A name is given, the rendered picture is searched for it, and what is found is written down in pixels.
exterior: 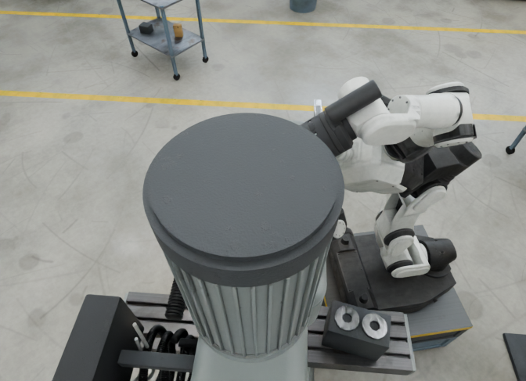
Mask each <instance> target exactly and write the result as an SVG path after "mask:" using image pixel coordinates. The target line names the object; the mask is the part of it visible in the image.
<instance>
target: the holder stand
mask: <svg viewBox="0 0 526 381"><path fill-rule="evenodd" d="M390 334H391V316H390V315H386V314H382V313H380V312H376V311H371V310H368V309H365V308H362V307H356V306H354V305H350V304H346V303H342V302H339V301H336V300H333V302H332V304H331V306H330V309H329V311H328V314H327V316H326V323H325V327H324V332H323V337H322V345H323V346H326V347H331V348H333V349H336V350H341V351H344V352H347V353H349V354H354V355H357V356H360V357H363V358H368V359H370V360H374V361H377V360H378V359H379V358H380V357H381V356H382V355H383V354H384V353H385V352H386V351H387V350H388V349H389V346H390Z"/></svg>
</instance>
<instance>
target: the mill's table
mask: <svg viewBox="0 0 526 381"><path fill-rule="evenodd" d="M169 296H170V294H159V293H139V292H128V293H126V294H125V296H124V302H125V303H126V304H127V305H128V307H129V308H130V309H131V311H132V312H133V314H134V315H135V316H136V318H137V319H138V320H139V321H140V322H141V323H142V325H143V326H144V332H143V335H144V337H145V338H146V336H147V333H148V332H149V330H150V329H151V328H152V327H153V326H154V325H162V326H163V327H164V328H165V329H166V330H167V331H172V332H173V333H175V332H176V330H178V329H180V328H184V329H186V330H187V332H188V334H189V335H193V336H194V337H195V340H198V337H199V333H198V332H197V330H196V327H195V325H194V323H193V320H192V317H191V315H190V313H189V310H188V308H187V306H186V305H185V309H184V312H183V314H184V315H183V316H182V317H183V318H182V319H181V320H178V321H175V320H170V319H168V318H166V317H165V314H166V312H165V311H166V310H167V309H166V308H167V307H168V306H167V305H168V301H169V300H168V299H169V298H170V297H169ZM329 309H330V307H324V306H321V307H320V310H319V314H318V317H317V319H316V320H315V321H314V322H313V323H312V324H311V325H310V326H308V367H309V368H327V369H336V370H346V371H356V372H373V373H383V374H392V375H402V376H407V375H411V374H413V373H414V372H415V371H416V365H415V360H414V355H413V347H412V341H411V337H410V332H409V323H408V319H407V315H404V313H403V312H396V311H376V312H380V313H382V314H386V315H390V316H391V334H390V346H389V349H388V350H387V351H386V352H385V353H384V354H383V355H382V356H381V357H380V358H379V359H378V360H377V361H374V360H370V359H368V358H363V357H360V356H357V355H354V354H349V353H347V352H344V351H341V350H336V349H333V348H331V347H326V346H323V345H322V337H323V332H324V327H325V323H326V316H327V314H328V311H329ZM371 311H375V310H371ZM160 340H161V338H160V335H159V334H157V335H156V337H155V340H154V342H153V346H152V350H151V351H152V352H156V351H157V347H158V345H159V342H160Z"/></svg>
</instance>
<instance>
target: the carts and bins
mask: <svg viewBox="0 0 526 381"><path fill-rule="evenodd" d="M140 1H143V2H145V3H147V4H149V5H152V6H154V7H155V10H156V14H157V18H156V19H154V20H151V21H149V22H147V23H146V22H142V23H141V24H139V26H138V27H137V28H135V29H133V30H131V31H130V30H129V27H128V23H127V20H126V17H125V14H124V10H123V6H122V4H121V0H117V4H118V7H119V10H120V12H121V17H122V20H123V22H124V27H125V30H126V34H127V36H128V40H129V42H130V46H131V50H132V52H131V55H132V56H134V57H136V56H137V55H138V52H137V51H136V50H135V46H134V44H133V40H132V37H133V38H135V39H137V40H138V41H140V42H142V43H144V44H146V45H148V46H150V47H152V48H153V49H156V50H157V51H159V52H162V53H163V54H165V55H167V56H169V57H171V63H172V66H173V71H174V76H173V78H174V79H175V80H176V81H177V80H179V78H180V74H178V71H177V66H176V63H175V57H176V56H177V55H179V54H181V53H182V52H184V51H186V50H187V49H190V48H192V47H193V46H194V45H197V44H198V43H200V42H201V45H202V50H203V56H204V57H203V58H202V60H203V62H204V63H207V61H208V57H207V53H206V46H205V38H204V29H203V23H202V17H201V11H200V0H195V1H196V11H197V17H198V23H199V29H200V36H199V35H198V34H194V33H193V32H191V31H188V30H186V29H185V28H183V27H182V24H181V23H172V22H169V21H167V18H166V15H165V11H164V9H166V8H167V7H169V6H171V5H174V4H176V3H178V2H180V1H182V0H140ZM316 2H317V0H290V9H292V10H293V11H294V12H297V13H309V12H312V11H314V10H315V7H316ZM159 9H160V12H159ZM160 13H161V16H162V18H161V17H160ZM525 134H526V125H525V127H524V128H522V131H521V133H520V134H519V135H518V136H517V137H516V139H515V140H514V141H513V143H512V145H511V146H507V147H506V153H508V154H513V153H515V147H516V146H517V144H518V143H519V142H520V140H521V139H522V138H523V137H524V136H525Z"/></svg>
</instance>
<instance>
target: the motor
mask: <svg viewBox="0 0 526 381"><path fill-rule="evenodd" d="M142 200H143V206H144V210H145V213H146V216H147V219H148V221H149V223H150V226H151V228H152V230H153V233H154V235H155V237H156V239H157V241H158V243H159V245H160V247H161V249H162V251H163V253H164V256H165V258H166V260H167V262H168V265H169V267H170V269H171V272H172V274H173V276H174V278H175V281H176V283H177V285H178V288H179V290H180V292H181V294H182V297H183V299H184V301H185V303H186V306H187V308H188V310H189V313H190V315H191V317H192V320H193V323H194V325H195V327H196V330H197V332H198V333H199V334H200V336H201V338H202V339H203V341H204V342H205V343H206V344H207V345H208V346H209V347H210V348H211V349H212V350H214V351H215V352H216V353H218V354H220V355H221V356H223V357H225V358H228V359H231V360H234V361H239V362H246V363H254V362H261V361H267V360H270V359H273V358H276V357H278V356H280V355H281V354H283V353H284V352H286V351H287V350H289V349H290V348H291V347H292V346H293V345H294V344H295V343H296V342H297V341H298V340H299V339H300V338H301V336H302V334H303V333H304V331H305V329H306V327H307V325H308V322H309V319H310V316H311V312H312V307H313V304H314V301H315V296H316V293H317V290H318V287H319V282H320V279H321V276H322V271H323V269H324V265H325V263H326V258H327V255H328V252H329V249H330V244H331V241H332V238H333V234H334V232H335V229H336V227H337V222H338V219H339V217H340V212H341V208H342V205H343V202H344V177H343V174H342V171H341V169H340V165H339V163H338V161H337V159H336V157H335V156H334V155H333V153H332V151H331V150H330V149H329V147H328V146H327V145H326V144H325V143H324V142H323V141H322V140H321V139H320V138H318V137H317V136H316V135H314V134H313V133H311V132H310V131H309V130H307V129H306V128H303V127H302V126H300V125H298V124H295V123H293V122H291V121H289V120H286V119H283V118H281V117H275V116H272V115H268V114H263V113H231V114H226V115H221V116H217V117H212V118H209V119H206V120H203V121H201V122H199V123H197V124H194V125H193V126H191V127H189V128H187V129H185V130H184V131H182V132H180V133H179V134H177V135H176V136H175V137H174V138H172V139H171V140H170V141H169V142H168V143H167V144H166V145H164V146H163V148H162V149H161V150H160V151H159V152H158V153H157V155H156V156H155V157H154V158H153V161H152V163H151V164H150V166H149V168H148V171H147V172H146V176H145V180H144V184H143V189H142Z"/></svg>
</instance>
